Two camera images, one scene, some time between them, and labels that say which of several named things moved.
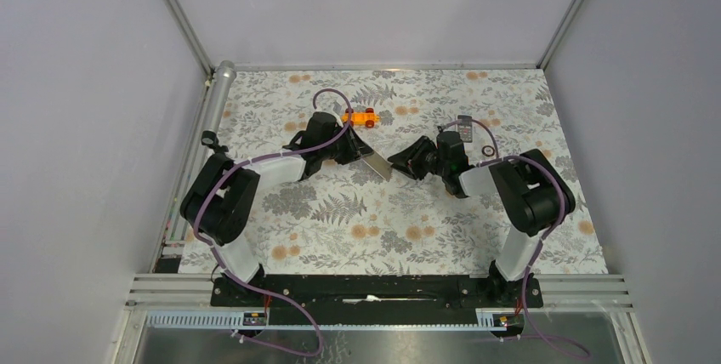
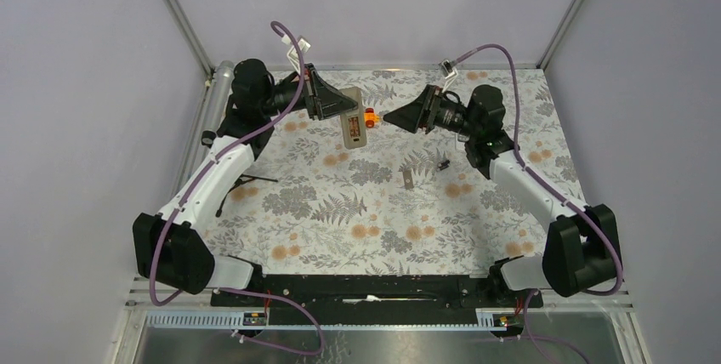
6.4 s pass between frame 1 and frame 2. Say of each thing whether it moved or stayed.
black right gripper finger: moved
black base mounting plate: stayed
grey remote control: moved
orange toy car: stayed
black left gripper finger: moved
